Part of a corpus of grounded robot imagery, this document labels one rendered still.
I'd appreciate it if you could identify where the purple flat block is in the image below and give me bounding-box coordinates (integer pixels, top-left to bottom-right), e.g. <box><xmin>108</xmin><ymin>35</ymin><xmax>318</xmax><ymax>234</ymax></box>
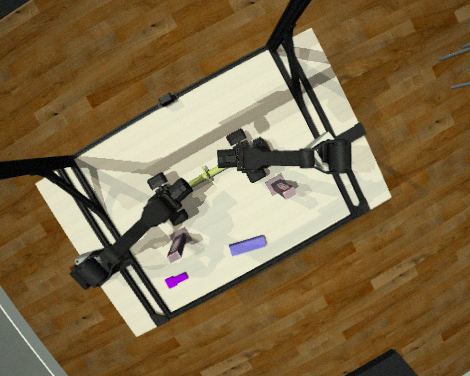
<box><xmin>165</xmin><ymin>272</ymin><xmax>188</xmax><ymax>288</ymax></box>

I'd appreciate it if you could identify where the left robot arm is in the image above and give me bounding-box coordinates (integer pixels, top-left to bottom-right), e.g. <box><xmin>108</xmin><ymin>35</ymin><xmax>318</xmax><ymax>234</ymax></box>
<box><xmin>217</xmin><ymin>137</ymin><xmax>352</xmax><ymax>174</ymax></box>

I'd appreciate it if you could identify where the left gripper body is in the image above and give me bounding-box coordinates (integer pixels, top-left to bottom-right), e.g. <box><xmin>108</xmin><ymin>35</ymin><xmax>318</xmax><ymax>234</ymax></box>
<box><xmin>226</xmin><ymin>128</ymin><xmax>266</xmax><ymax>183</ymax></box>

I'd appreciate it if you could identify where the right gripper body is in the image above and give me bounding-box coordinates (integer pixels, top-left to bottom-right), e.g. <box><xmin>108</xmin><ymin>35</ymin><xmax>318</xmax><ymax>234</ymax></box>
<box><xmin>147</xmin><ymin>172</ymin><xmax>189</xmax><ymax>226</ymax></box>

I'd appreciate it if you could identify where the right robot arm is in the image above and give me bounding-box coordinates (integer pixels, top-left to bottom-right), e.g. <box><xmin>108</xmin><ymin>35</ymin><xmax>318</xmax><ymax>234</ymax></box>
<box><xmin>70</xmin><ymin>177</ymin><xmax>193</xmax><ymax>290</ymax></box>

